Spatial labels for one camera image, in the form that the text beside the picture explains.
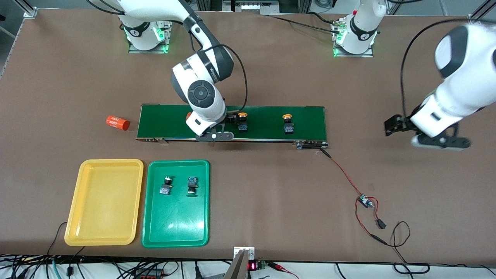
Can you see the red alligator clip lead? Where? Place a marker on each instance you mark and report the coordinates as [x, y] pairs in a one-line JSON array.
[[281, 267]]

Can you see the background metal equipment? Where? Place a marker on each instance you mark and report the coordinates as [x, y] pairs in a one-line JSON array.
[[252, 6]]

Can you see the small motor controller board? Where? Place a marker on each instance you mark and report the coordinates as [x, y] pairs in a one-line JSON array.
[[365, 201]]

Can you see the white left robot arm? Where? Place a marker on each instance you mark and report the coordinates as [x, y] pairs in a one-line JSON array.
[[461, 77]]

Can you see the small black connector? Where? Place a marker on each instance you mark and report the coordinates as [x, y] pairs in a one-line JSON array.
[[381, 224]]

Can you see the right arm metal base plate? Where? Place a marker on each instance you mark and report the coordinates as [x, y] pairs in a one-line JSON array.
[[133, 50]]

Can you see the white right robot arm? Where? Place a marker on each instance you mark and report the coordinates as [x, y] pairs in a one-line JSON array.
[[201, 93]]

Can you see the green belt conveyor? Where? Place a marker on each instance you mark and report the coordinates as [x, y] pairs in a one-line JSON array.
[[263, 124]]

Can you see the aluminium camera stand bracket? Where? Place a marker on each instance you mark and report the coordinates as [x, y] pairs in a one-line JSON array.
[[240, 263]]

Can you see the green push button switch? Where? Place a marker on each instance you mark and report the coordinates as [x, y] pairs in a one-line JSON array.
[[192, 186], [166, 186]]

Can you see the red LED display module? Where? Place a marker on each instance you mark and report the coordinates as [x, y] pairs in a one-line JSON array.
[[254, 266]]

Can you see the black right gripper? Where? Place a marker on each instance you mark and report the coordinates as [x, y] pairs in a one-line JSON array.
[[231, 117]]

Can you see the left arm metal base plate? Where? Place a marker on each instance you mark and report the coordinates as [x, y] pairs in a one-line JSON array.
[[368, 55]]

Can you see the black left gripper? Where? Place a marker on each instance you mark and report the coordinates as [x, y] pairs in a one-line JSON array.
[[403, 123]]

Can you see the red and black power strip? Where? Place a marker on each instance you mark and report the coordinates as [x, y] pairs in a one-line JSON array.
[[149, 273]]

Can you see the yellow plastic tray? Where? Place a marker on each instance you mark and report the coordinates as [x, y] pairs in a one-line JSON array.
[[102, 201]]

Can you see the black barrel power plug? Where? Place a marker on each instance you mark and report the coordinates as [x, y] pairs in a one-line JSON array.
[[325, 152]]

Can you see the aluminium frame post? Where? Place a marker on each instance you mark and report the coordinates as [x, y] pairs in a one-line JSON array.
[[480, 13], [29, 11]]

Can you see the yellow push button switch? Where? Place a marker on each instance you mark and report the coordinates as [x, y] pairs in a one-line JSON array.
[[288, 124], [243, 124]]

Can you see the green plastic tray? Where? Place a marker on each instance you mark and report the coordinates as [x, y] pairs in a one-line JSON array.
[[176, 224]]

